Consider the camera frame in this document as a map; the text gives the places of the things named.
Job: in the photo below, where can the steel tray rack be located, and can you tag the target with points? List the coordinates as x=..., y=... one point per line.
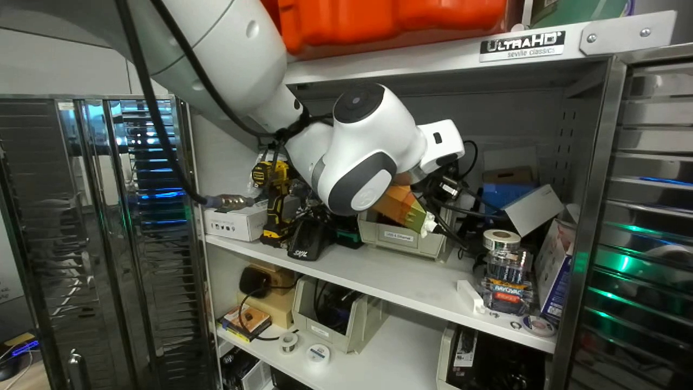
x=642, y=217
x=94, y=239

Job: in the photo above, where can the white blue carton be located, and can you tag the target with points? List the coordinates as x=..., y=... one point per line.
x=552, y=271

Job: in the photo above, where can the white metal shelf unit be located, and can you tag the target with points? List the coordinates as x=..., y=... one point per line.
x=403, y=279

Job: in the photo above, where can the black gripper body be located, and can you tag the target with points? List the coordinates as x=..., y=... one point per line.
x=435, y=180

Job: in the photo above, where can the brown box at shelf wall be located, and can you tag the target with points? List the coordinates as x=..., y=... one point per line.
x=509, y=174

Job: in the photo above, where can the white box green logo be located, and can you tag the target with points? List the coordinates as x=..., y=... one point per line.
x=231, y=221

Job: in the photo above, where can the cream plastic bin with label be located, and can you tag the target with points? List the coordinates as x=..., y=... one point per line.
x=402, y=242

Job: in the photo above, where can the black adapter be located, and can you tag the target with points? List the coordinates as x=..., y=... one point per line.
x=252, y=279

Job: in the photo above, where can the grey card sheet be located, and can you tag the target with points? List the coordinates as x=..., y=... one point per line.
x=534, y=208

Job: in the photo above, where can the battery multipack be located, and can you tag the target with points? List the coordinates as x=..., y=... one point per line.
x=505, y=285

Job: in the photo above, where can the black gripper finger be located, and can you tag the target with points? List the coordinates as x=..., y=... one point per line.
x=464, y=205
x=446, y=213

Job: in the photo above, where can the small orange plastic bin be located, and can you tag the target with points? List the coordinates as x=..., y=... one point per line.
x=446, y=13

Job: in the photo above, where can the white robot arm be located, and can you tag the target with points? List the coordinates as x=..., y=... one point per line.
x=239, y=67

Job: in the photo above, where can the flat orange black package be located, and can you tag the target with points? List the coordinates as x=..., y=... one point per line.
x=246, y=323

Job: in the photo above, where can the blue plastic object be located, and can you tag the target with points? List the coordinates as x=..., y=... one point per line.
x=505, y=197

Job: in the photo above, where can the large orange plastic bin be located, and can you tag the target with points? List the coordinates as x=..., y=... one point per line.
x=325, y=24

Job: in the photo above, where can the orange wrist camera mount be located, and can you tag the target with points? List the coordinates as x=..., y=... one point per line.
x=402, y=207

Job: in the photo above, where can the black battery charger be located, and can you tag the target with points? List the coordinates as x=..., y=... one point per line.
x=311, y=239

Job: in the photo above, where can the cream plastic storage bin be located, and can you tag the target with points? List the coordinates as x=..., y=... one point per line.
x=339, y=327

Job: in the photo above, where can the beige masking tape roll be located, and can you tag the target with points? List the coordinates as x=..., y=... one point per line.
x=501, y=242

